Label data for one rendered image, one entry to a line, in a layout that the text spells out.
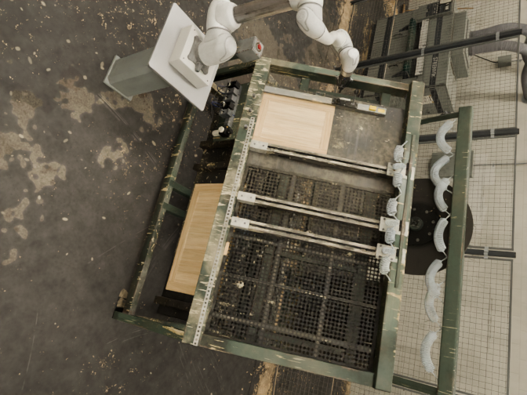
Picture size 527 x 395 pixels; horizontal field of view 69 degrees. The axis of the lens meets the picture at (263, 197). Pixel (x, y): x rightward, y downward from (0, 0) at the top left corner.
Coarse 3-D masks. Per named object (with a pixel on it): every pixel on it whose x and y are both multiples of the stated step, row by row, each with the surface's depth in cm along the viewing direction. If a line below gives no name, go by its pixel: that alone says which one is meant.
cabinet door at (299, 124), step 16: (272, 96) 300; (272, 112) 296; (288, 112) 296; (304, 112) 296; (320, 112) 296; (256, 128) 292; (272, 128) 292; (288, 128) 292; (304, 128) 292; (320, 128) 292; (288, 144) 288; (304, 144) 288; (320, 144) 288
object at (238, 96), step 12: (228, 84) 298; (240, 84) 298; (216, 96) 301; (228, 96) 292; (240, 96) 301; (228, 108) 287; (240, 108) 296; (228, 120) 291; (216, 132) 291; (228, 132) 285
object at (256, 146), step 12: (252, 144) 282; (264, 144) 282; (288, 156) 283; (300, 156) 280; (312, 156) 283; (324, 156) 280; (336, 168) 284; (348, 168) 280; (360, 168) 277; (372, 168) 280; (384, 168) 277; (396, 168) 263
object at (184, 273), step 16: (208, 192) 318; (192, 208) 321; (208, 208) 311; (192, 224) 314; (208, 224) 304; (192, 240) 308; (208, 240) 298; (176, 256) 310; (192, 256) 301; (176, 272) 304; (192, 272) 295; (176, 288) 297; (192, 288) 288
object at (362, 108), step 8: (264, 88) 300; (272, 88) 300; (288, 96) 300; (296, 96) 298; (304, 96) 298; (312, 96) 298; (320, 96) 298; (328, 104) 298; (360, 104) 296; (368, 112) 296; (376, 112) 294; (384, 112) 294
